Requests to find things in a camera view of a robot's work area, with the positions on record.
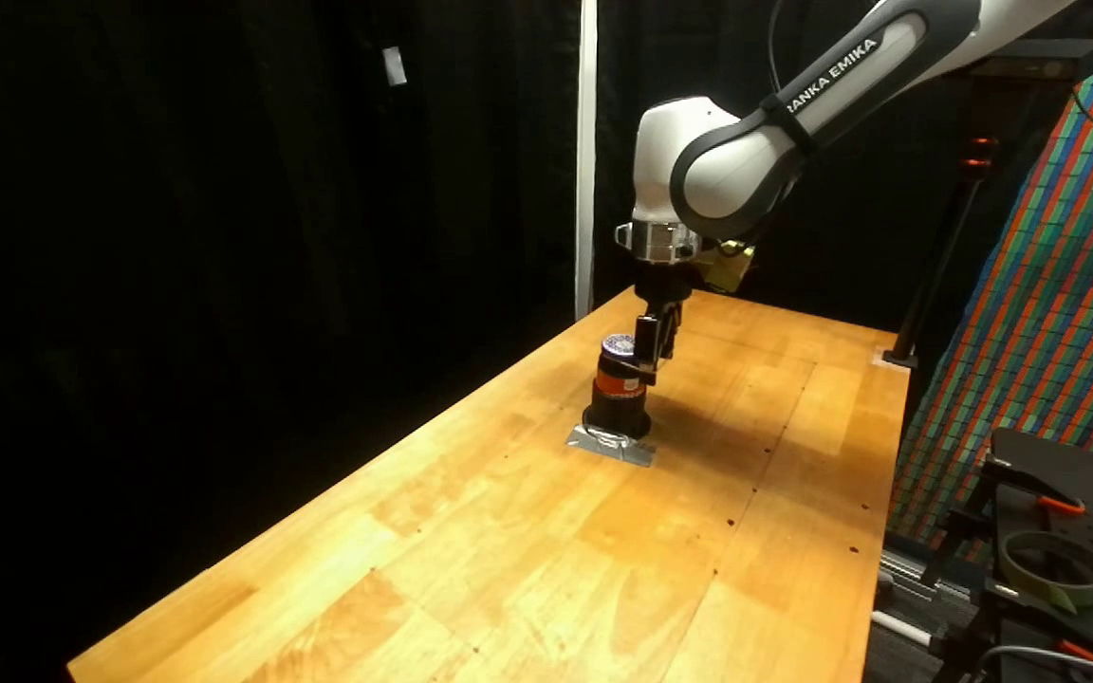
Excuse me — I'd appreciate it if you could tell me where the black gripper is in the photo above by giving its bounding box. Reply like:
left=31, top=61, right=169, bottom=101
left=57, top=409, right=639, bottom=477
left=628, top=252, right=705, bottom=392

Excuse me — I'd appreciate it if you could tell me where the small red black object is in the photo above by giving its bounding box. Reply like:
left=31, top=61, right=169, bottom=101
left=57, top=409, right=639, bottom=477
left=581, top=329, right=661, bottom=443

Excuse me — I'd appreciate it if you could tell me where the white vertical pole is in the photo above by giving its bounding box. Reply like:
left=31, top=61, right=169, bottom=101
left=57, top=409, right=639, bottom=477
left=570, top=0, right=604, bottom=322

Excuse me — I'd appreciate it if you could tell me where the black stand at table corner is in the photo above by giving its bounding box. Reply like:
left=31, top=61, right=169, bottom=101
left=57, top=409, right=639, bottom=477
left=880, top=118, right=1010, bottom=373

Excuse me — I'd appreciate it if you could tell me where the white tag on curtain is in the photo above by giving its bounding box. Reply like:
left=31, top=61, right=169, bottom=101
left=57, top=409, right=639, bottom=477
left=379, top=42, right=413, bottom=90

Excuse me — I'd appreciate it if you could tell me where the colourful striped patterned board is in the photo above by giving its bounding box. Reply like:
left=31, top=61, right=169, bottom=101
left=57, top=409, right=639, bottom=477
left=890, top=0, right=1093, bottom=552

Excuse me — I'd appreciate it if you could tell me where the grey tape roll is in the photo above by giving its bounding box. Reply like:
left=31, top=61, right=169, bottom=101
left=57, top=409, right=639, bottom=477
left=997, top=523, right=1093, bottom=616

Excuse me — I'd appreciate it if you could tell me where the black curtain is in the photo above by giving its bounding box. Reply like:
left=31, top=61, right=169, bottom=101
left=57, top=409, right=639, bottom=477
left=0, top=0, right=1006, bottom=683

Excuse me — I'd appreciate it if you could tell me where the gold wrist camera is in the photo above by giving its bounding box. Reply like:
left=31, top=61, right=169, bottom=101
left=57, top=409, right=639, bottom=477
left=695, top=239, right=763, bottom=300

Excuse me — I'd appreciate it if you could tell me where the grey square base plate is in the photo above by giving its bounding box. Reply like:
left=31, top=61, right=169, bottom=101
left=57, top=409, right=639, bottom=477
left=566, top=421, right=661, bottom=471

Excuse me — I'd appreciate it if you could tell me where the aluminium rail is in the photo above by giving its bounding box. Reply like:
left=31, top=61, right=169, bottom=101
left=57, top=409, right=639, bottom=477
left=871, top=538, right=996, bottom=649

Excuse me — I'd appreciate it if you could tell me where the orange handled clamp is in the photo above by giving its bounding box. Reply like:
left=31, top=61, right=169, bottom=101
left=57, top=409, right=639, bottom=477
left=987, top=591, right=1093, bottom=677
left=974, top=456, right=1093, bottom=523

